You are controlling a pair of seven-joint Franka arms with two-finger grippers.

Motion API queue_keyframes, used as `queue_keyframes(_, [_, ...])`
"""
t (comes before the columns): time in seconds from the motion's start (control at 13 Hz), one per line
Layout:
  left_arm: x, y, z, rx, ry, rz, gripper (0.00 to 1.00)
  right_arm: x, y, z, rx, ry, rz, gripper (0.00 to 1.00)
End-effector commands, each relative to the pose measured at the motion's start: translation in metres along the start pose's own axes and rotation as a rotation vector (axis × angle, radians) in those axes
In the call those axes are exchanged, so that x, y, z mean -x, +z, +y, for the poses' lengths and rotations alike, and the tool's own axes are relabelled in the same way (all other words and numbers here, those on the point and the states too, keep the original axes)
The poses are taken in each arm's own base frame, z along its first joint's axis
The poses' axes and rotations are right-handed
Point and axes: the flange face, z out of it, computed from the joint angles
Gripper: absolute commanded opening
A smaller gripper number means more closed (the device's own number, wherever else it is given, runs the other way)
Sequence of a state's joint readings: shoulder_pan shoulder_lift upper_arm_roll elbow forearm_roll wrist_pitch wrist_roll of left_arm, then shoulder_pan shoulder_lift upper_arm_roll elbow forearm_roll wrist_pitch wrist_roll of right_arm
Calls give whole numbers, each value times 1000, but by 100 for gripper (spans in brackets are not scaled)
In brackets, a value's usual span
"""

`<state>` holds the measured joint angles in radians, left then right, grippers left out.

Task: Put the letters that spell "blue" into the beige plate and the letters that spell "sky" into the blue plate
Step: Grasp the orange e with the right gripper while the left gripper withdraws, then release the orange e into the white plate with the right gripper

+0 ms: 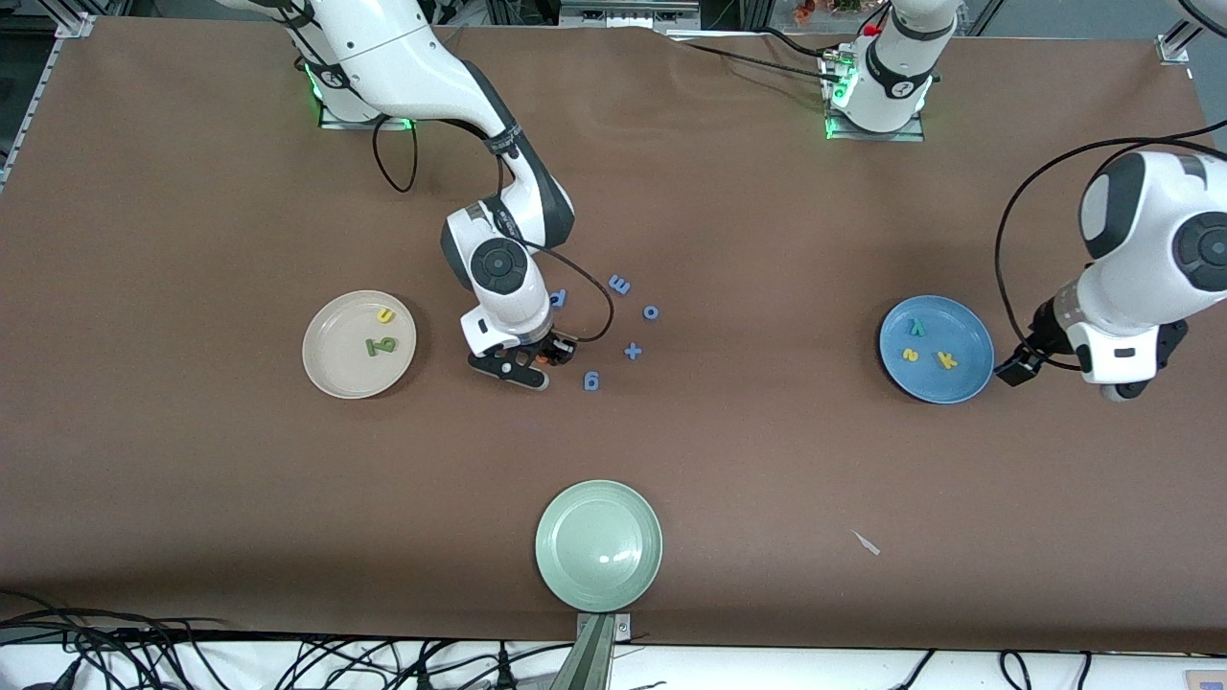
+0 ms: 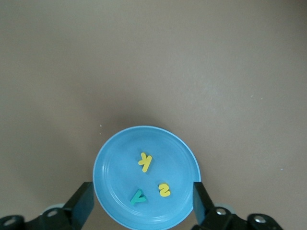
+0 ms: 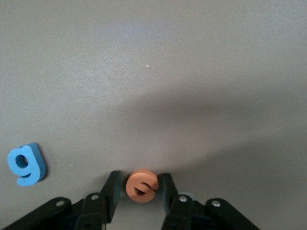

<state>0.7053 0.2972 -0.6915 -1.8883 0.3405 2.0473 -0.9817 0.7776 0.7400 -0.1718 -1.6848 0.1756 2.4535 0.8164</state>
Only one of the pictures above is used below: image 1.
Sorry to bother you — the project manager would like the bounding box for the aluminium corner profile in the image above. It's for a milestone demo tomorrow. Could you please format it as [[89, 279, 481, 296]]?
[[1155, 0, 1227, 66]]

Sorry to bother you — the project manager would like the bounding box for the grey metal base plate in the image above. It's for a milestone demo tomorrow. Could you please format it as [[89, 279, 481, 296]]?
[[826, 113, 927, 143], [319, 91, 415, 130]]

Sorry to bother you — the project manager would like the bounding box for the pale green round plate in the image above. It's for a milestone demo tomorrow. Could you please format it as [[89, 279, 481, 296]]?
[[535, 479, 664, 614]]

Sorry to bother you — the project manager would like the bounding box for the aluminium side rail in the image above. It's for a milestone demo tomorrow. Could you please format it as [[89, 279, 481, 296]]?
[[0, 38, 49, 193]]

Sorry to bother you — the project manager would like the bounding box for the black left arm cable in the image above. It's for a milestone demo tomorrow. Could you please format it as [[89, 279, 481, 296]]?
[[994, 134, 1227, 360]]

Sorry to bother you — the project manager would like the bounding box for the black cable tangle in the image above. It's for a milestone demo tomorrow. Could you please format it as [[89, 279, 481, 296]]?
[[0, 589, 576, 690]]

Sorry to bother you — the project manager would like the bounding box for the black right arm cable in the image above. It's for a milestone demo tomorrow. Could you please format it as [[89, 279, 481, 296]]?
[[372, 115, 614, 344]]

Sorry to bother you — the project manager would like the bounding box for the grey metal camera post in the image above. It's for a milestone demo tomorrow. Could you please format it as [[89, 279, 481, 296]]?
[[572, 613, 634, 690]]

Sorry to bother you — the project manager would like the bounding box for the aluminium background frame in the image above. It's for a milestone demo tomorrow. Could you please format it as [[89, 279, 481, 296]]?
[[484, 0, 768, 30]]

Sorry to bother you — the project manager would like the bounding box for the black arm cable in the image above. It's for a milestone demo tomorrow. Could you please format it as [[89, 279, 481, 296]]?
[[994, 134, 1227, 360], [372, 115, 614, 344]]

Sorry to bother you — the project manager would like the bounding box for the blue round plate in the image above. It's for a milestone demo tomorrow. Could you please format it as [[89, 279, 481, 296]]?
[[879, 295, 995, 404]]

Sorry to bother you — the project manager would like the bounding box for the beige round plate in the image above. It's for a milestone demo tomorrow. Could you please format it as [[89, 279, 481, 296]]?
[[302, 290, 418, 400]]

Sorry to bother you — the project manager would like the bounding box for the black cable on mat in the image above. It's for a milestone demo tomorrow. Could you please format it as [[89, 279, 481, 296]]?
[[666, 34, 830, 102]]

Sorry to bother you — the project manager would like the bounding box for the brown table cover mat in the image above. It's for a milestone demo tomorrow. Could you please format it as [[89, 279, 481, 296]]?
[[0, 17, 1227, 653]]

